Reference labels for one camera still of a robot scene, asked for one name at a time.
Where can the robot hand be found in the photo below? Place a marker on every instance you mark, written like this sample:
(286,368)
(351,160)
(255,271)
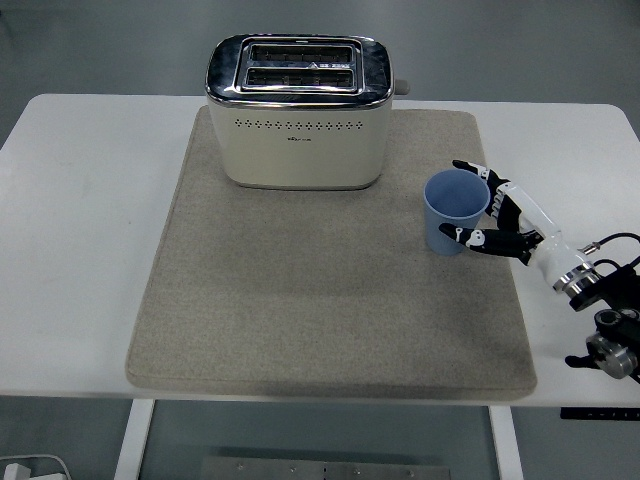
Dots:
(547,247)

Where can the cream and chrome toaster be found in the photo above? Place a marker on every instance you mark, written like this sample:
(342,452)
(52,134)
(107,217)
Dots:
(300,150)

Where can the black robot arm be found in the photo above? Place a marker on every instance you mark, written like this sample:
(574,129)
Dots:
(607,320)

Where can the black table control panel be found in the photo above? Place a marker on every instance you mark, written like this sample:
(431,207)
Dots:
(600,414)

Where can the beige felt mat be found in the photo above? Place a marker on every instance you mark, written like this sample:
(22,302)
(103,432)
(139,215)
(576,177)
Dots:
(325,300)

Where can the white table leg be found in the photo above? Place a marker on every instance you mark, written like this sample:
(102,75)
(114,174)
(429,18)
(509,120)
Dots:
(134,440)
(507,445)

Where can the blue ribbed plastic cup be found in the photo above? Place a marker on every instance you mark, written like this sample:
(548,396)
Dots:
(447,220)

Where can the white power adapter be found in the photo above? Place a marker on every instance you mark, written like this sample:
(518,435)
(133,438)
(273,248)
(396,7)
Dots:
(12,472)

